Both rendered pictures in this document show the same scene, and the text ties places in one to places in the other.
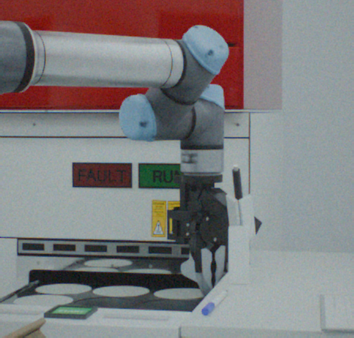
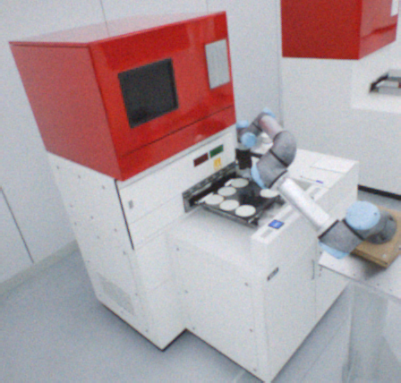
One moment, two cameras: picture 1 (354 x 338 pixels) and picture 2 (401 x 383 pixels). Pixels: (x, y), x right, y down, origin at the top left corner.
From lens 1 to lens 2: 2.01 m
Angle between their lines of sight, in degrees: 59
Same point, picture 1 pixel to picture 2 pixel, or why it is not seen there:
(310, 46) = not seen: hidden behind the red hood
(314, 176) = not seen: hidden behind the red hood
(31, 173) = (182, 169)
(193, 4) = (224, 95)
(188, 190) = (242, 154)
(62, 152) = (189, 157)
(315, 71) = not seen: hidden behind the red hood
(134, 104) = (252, 137)
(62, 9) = (191, 109)
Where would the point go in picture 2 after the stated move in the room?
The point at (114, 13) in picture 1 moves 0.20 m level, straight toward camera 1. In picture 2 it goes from (205, 105) to (241, 106)
